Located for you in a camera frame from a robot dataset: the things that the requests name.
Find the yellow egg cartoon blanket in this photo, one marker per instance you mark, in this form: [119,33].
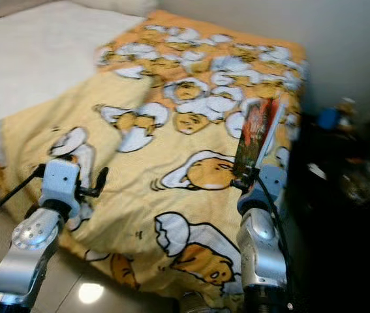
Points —
[145,189]

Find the dark red book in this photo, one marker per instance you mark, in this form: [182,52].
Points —
[256,137]

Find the small blue object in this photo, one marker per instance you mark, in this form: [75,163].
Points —
[328,119]

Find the small brown figurine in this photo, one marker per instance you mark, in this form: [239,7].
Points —
[348,111]

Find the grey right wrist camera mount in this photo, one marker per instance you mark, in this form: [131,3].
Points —
[273,182]

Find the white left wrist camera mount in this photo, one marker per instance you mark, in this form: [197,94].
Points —
[61,182]

